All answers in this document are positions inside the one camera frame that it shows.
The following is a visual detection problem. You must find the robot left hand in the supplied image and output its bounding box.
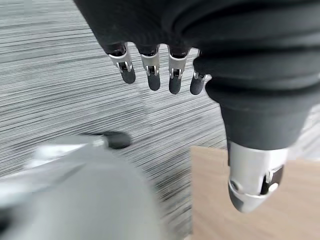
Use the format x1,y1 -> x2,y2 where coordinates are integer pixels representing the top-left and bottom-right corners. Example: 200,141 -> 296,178
72,0 -> 320,214

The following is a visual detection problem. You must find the dark robot foot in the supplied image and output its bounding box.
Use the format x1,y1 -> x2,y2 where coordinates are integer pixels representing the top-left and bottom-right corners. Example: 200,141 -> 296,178
96,131 -> 133,150

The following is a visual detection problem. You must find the light wooden desk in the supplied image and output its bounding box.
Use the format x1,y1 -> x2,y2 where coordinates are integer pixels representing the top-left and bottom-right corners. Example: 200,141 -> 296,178
190,145 -> 320,240

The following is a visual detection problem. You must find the silver robot leg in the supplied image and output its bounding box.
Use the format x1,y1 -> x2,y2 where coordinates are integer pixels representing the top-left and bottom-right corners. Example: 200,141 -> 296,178
0,136 -> 163,240

